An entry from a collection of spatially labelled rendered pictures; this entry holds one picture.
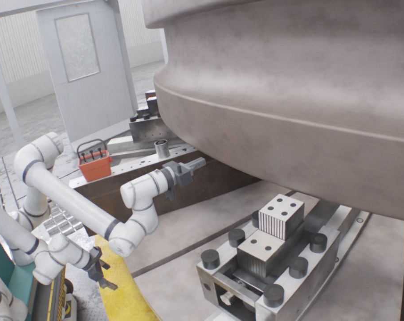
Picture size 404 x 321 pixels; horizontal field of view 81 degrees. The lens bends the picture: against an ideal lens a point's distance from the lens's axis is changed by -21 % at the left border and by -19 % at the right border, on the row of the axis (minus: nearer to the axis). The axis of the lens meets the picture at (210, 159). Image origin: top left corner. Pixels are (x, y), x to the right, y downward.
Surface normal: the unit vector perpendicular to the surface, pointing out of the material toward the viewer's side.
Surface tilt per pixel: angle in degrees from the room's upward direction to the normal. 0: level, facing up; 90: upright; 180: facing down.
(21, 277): 0
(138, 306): 0
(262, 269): 90
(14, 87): 90
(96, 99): 90
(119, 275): 0
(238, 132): 90
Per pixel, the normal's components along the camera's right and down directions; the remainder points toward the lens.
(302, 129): -0.70, 0.40
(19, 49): 0.70, 0.22
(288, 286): -0.14, -0.89
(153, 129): 0.00, 0.44
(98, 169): 0.40, 0.46
